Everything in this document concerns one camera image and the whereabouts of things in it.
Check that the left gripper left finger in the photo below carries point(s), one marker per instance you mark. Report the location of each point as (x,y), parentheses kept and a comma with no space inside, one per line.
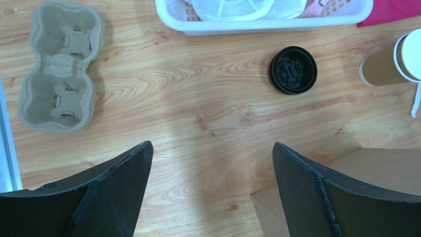
(102,201)

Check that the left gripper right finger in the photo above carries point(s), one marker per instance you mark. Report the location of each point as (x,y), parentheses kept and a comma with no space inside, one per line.
(321,202)

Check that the paper coffee cup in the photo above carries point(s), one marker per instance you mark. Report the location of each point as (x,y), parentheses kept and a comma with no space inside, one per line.
(397,63)

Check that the white wrapped straw left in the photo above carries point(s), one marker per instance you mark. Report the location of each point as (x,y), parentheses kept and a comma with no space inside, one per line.
(417,101)

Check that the black lid on table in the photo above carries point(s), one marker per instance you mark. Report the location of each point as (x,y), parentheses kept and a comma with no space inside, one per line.
(293,71)

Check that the white plastic basket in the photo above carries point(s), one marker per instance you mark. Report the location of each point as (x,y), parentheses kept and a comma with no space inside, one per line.
(179,15)

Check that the pink bag in basket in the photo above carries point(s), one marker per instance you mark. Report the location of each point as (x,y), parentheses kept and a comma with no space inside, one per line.
(322,8)

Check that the red folded cloth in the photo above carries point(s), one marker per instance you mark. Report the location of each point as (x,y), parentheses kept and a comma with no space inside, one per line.
(386,11)

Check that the white cloth in basket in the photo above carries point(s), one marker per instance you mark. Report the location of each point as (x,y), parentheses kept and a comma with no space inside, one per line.
(246,10)

